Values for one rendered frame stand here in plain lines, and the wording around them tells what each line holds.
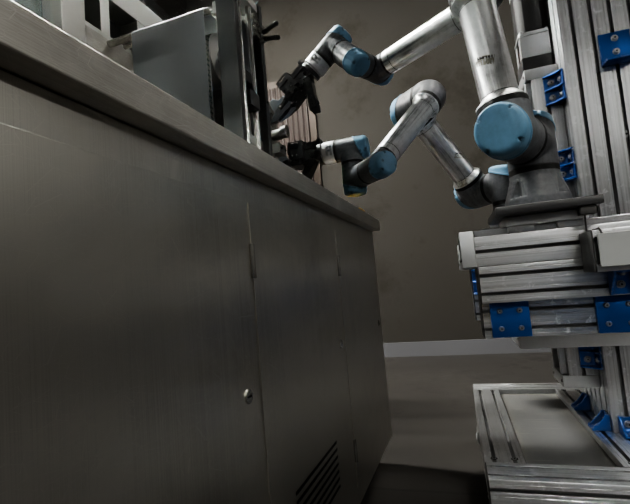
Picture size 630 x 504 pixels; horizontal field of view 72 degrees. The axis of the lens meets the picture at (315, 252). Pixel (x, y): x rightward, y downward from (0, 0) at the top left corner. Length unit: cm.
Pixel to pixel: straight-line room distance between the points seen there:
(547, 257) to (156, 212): 90
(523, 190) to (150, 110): 90
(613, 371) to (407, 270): 265
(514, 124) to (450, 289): 288
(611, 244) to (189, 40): 112
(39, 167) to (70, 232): 6
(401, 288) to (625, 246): 294
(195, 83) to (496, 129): 76
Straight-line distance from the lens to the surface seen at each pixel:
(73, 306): 43
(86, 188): 45
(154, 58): 138
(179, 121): 54
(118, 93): 47
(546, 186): 116
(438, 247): 385
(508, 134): 106
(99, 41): 150
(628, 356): 140
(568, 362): 143
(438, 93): 154
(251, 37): 127
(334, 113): 425
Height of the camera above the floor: 67
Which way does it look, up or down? 4 degrees up
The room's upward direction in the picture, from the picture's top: 5 degrees counter-clockwise
